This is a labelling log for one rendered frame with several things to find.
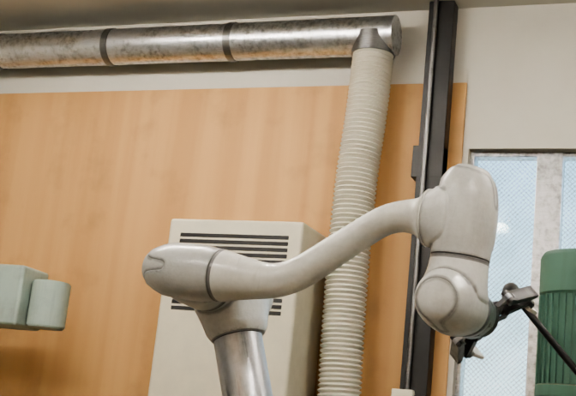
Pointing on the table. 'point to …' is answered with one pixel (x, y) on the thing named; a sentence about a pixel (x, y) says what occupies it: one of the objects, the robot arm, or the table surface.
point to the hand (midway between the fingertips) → (503, 329)
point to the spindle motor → (556, 323)
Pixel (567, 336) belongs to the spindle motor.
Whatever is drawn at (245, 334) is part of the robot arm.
